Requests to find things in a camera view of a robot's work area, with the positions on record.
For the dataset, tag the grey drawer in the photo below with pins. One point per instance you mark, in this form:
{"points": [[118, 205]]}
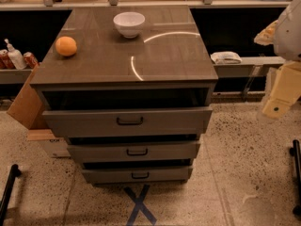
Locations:
{"points": [[134, 151], [113, 176], [129, 122]]}

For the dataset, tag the orange fruit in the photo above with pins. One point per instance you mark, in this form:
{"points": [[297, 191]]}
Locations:
{"points": [[66, 46]]}

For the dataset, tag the grey drawer cabinet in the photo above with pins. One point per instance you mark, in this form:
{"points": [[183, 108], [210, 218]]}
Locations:
{"points": [[166, 66]]}

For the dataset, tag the brown cardboard box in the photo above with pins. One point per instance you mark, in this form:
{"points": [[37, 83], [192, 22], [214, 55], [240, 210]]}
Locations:
{"points": [[27, 107]]}

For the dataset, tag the grey bottom drawer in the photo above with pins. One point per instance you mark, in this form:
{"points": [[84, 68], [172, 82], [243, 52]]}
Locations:
{"points": [[113, 176]]}

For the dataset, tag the black left base leg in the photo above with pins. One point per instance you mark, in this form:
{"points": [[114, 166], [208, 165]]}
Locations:
{"points": [[13, 174]]}

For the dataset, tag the folded white cloth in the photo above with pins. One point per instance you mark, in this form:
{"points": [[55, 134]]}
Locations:
{"points": [[226, 57]]}

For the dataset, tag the white ceramic bowl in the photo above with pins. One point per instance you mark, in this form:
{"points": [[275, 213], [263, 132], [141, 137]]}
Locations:
{"points": [[129, 24]]}

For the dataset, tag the grey top drawer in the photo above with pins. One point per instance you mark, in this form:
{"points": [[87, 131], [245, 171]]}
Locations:
{"points": [[129, 122]]}

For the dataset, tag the grey middle drawer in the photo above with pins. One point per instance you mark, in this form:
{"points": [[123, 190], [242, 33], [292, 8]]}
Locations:
{"points": [[134, 151]]}

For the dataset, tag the black right base leg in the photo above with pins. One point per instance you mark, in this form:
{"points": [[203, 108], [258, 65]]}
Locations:
{"points": [[295, 152]]}

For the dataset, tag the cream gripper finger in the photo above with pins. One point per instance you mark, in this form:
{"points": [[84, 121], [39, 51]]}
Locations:
{"points": [[267, 35], [282, 89]]}

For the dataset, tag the white box with wooden top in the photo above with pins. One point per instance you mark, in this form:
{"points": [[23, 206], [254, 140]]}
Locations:
{"points": [[54, 146]]}

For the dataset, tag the red soda can at edge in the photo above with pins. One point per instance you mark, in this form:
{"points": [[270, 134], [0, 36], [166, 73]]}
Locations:
{"points": [[5, 61]]}

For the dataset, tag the white squeeze bottle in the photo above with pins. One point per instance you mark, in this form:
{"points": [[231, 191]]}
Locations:
{"points": [[15, 56]]}

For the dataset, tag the black base leg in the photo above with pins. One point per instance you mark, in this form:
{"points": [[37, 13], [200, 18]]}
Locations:
{"points": [[13, 174], [295, 152]]}

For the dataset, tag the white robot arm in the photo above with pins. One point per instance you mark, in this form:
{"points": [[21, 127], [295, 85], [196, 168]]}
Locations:
{"points": [[285, 35]]}

